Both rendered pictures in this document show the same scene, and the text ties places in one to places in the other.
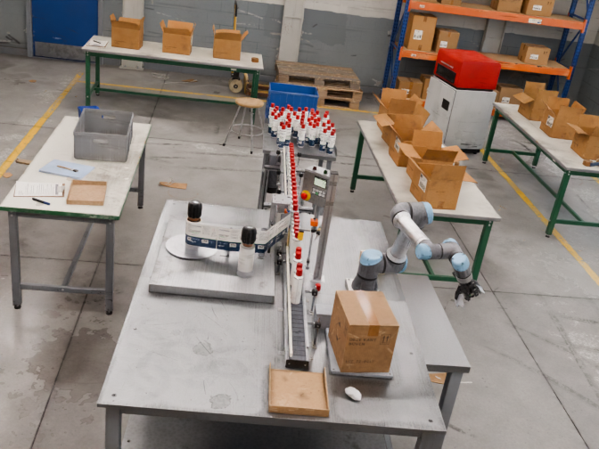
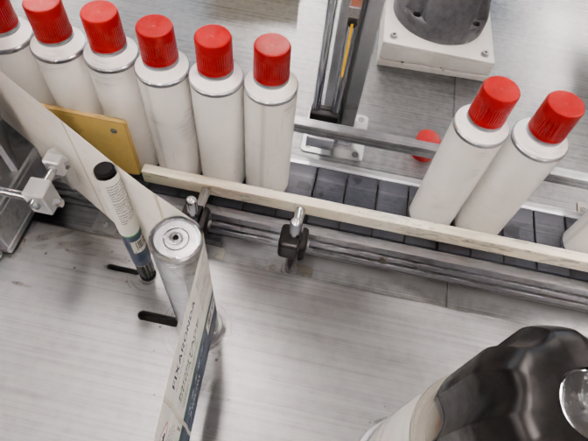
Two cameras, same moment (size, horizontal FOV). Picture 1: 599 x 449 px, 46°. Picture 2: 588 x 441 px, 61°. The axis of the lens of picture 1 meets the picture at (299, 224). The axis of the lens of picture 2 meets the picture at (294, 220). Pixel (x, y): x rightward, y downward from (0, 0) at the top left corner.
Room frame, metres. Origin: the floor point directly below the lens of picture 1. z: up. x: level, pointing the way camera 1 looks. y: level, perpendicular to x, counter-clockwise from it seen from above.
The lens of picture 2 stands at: (3.54, 0.34, 1.37)
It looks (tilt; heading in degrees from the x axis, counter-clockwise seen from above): 59 degrees down; 280
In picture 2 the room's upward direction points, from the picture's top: 8 degrees clockwise
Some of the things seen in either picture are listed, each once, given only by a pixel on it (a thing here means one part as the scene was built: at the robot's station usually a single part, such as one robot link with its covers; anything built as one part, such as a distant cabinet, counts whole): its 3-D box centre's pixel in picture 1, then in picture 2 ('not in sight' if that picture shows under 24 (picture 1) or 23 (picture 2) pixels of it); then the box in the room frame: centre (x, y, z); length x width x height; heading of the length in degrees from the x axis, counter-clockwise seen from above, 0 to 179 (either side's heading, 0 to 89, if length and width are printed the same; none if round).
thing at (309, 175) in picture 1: (319, 186); not in sight; (3.64, -0.08, 1.38); 0.17 x 0.10 x 0.19; 60
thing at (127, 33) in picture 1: (127, 30); not in sight; (8.83, 2.49, 0.97); 0.47 x 0.41 x 0.37; 4
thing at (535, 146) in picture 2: (296, 268); (512, 175); (3.38, -0.02, 0.98); 0.05 x 0.05 x 0.20
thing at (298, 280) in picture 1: (297, 285); not in sight; (3.20, -0.04, 0.98); 0.05 x 0.05 x 0.20
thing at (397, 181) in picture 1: (410, 200); not in sight; (6.03, -0.98, 0.39); 2.20 x 0.80 x 0.78; 8
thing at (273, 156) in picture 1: (271, 172); not in sight; (5.45, 0.30, 0.71); 0.15 x 0.12 x 0.34; 95
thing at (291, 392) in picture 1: (298, 388); not in sight; (2.53, -0.10, 0.85); 0.30 x 0.26 x 0.04; 5
